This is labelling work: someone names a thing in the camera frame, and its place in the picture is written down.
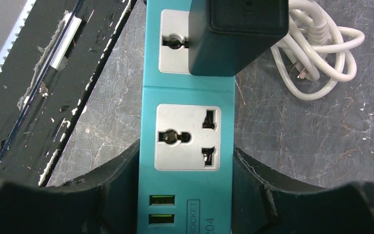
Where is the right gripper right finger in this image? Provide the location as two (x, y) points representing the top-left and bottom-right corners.
(232, 147), (374, 234)

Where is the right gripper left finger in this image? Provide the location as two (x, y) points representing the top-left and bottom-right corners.
(0, 141), (140, 234)

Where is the teal power strip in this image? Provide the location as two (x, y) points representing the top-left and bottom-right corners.
(136, 0), (235, 234)

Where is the white coiled cable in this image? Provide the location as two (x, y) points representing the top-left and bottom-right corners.
(270, 0), (366, 101)

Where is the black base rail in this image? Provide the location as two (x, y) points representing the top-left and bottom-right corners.
(0, 0), (135, 187)

